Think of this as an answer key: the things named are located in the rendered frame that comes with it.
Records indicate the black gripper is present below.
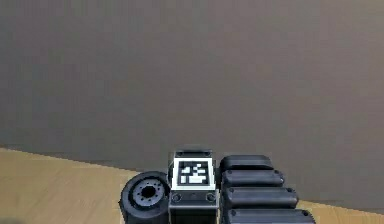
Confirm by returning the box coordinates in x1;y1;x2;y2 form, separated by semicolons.
118;170;172;224

